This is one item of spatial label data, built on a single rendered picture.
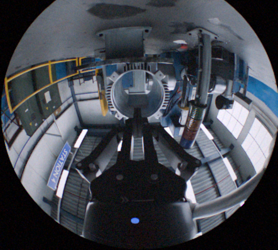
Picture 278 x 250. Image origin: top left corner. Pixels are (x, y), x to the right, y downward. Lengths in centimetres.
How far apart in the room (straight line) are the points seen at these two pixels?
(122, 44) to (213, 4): 28
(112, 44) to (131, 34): 7
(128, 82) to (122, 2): 55
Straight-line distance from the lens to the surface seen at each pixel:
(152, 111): 33
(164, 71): 71
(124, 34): 33
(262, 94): 605
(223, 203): 49
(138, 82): 67
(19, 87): 284
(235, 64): 51
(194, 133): 36
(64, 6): 18
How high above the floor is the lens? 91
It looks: 28 degrees up
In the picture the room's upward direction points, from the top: 179 degrees clockwise
